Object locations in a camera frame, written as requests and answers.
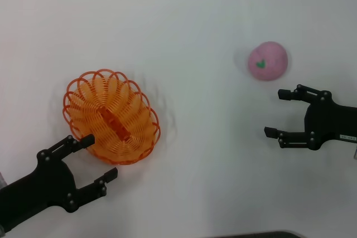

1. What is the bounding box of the pink plush peach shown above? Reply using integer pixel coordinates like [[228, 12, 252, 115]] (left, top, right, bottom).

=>
[[247, 41, 289, 82]]

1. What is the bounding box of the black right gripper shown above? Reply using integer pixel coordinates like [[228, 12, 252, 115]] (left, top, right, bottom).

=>
[[264, 84, 357, 151]]

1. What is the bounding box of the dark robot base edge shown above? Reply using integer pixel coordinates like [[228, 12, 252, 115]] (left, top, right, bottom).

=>
[[214, 230, 303, 238]]

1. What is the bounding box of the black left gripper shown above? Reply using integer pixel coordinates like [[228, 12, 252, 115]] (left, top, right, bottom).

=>
[[0, 134, 118, 234]]

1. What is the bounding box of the orange plastic woven basket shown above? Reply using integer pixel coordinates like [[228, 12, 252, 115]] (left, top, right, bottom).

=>
[[62, 68, 161, 166]]

